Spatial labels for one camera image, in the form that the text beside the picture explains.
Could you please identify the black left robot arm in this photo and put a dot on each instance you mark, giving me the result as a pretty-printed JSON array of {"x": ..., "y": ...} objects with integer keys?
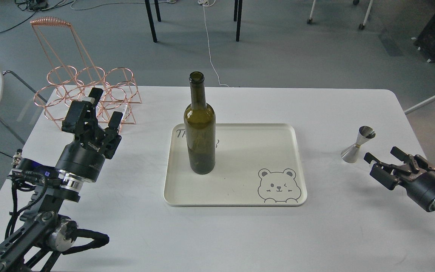
[{"x": 36, "y": 228}]

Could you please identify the copper wire bottle rack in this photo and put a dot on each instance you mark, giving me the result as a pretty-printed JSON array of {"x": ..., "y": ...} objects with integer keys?
[{"x": 74, "y": 74}]

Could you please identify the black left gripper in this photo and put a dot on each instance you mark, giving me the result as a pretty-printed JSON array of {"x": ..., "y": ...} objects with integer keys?
[{"x": 85, "y": 156}]

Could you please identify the black table legs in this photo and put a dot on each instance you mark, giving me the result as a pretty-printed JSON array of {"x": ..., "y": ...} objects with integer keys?
[{"x": 193, "y": 20}]

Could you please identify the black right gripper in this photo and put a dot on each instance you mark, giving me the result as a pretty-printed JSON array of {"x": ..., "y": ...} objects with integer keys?
[{"x": 419, "y": 185}]

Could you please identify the steel double jigger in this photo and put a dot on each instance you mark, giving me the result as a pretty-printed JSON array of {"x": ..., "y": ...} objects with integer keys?
[{"x": 351, "y": 153}]

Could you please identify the white rolling stand legs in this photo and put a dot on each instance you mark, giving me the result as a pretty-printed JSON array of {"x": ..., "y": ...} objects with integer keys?
[{"x": 348, "y": 12}]

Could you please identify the dark green wine bottle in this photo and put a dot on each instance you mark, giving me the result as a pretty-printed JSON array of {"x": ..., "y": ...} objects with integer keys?
[{"x": 200, "y": 127}]

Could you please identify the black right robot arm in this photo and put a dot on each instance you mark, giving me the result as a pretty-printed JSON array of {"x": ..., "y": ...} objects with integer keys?
[{"x": 416, "y": 175}]

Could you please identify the cream bear serving tray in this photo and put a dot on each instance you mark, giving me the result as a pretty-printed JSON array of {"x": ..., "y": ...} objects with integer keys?
[{"x": 256, "y": 165}]

